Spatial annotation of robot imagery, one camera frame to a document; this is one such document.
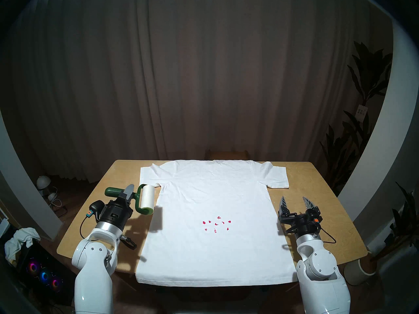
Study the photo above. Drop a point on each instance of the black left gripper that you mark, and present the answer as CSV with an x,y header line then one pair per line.
x,y
114,215

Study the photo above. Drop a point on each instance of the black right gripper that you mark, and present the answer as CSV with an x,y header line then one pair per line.
x,y
299,223

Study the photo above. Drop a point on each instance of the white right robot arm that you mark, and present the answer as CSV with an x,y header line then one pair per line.
x,y
317,267

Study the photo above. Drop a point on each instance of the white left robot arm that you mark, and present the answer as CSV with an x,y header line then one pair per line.
x,y
93,284

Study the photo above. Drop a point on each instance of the white t-shirt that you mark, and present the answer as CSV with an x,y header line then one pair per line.
x,y
212,192

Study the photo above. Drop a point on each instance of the wooden chair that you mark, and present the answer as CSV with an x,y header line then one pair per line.
x,y
226,155

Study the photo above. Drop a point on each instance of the large white mushroom lamp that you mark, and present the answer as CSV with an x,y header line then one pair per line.
x,y
42,182

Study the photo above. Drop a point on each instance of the plant in white pot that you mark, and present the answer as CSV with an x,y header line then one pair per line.
x,y
360,267

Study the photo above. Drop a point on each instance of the white curved arch pillar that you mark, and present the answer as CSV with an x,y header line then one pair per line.
x,y
376,153
23,192

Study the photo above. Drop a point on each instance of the white plant tag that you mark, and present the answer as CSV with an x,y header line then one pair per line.
x,y
361,113

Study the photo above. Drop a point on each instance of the crumpled white cloth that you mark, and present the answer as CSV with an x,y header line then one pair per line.
x,y
19,238

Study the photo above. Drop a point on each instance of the computer with rgb fans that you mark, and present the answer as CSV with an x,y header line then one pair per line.
x,y
45,277

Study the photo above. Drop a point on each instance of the white box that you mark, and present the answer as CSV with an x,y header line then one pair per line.
x,y
4,226

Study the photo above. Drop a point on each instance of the brown pleated curtain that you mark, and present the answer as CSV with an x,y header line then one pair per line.
x,y
196,71

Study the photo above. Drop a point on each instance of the tall dark leafy plant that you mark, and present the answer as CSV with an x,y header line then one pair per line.
x,y
370,74

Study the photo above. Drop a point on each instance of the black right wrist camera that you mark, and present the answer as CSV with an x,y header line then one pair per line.
x,y
312,218

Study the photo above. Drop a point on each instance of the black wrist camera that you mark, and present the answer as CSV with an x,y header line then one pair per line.
x,y
97,206
312,218

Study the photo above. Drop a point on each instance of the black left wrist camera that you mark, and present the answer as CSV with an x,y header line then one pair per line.
x,y
97,206

